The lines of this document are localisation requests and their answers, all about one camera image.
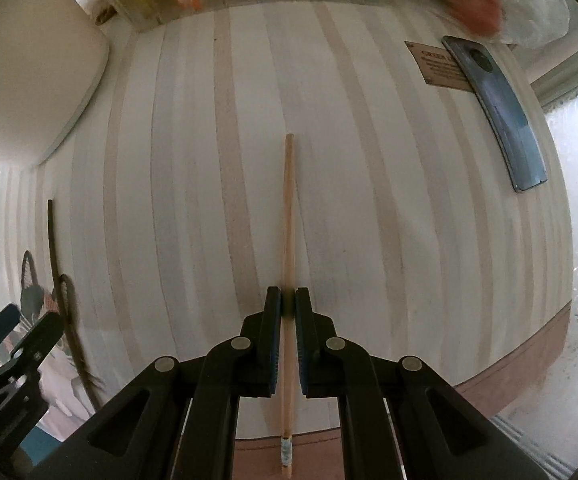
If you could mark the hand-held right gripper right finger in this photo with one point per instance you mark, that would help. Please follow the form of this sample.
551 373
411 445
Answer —
301 355

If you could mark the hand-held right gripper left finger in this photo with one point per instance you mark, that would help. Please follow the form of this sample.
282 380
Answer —
275 355

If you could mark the light wooden chopstick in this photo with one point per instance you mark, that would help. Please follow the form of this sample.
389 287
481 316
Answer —
288 210

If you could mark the teal cloth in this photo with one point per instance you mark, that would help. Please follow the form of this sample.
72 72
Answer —
44 447

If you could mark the dark brown chopstick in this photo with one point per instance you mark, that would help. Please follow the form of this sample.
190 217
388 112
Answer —
54 260

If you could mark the white rounded appliance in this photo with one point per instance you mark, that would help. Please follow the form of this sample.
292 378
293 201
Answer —
29 70

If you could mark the brown printed card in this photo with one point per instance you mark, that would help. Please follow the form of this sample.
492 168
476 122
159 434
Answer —
434 67

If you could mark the blue smartphone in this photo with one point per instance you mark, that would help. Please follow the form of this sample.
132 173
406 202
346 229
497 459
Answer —
504 110

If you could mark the clear plastic bag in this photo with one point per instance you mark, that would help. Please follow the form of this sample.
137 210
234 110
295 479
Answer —
534 5

